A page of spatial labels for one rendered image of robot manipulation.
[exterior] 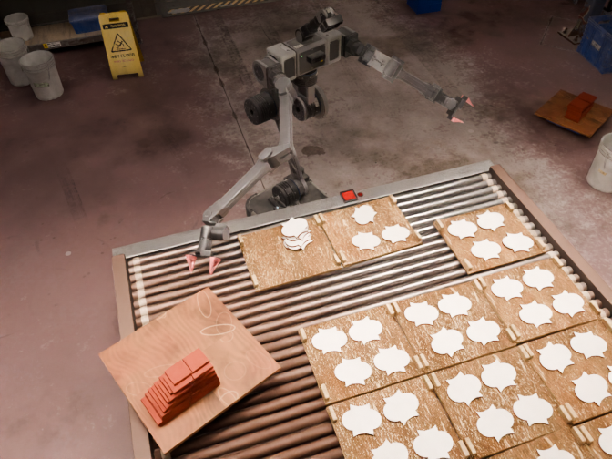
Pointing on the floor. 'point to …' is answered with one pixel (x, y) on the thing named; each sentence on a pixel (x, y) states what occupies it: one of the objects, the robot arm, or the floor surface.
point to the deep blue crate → (597, 43)
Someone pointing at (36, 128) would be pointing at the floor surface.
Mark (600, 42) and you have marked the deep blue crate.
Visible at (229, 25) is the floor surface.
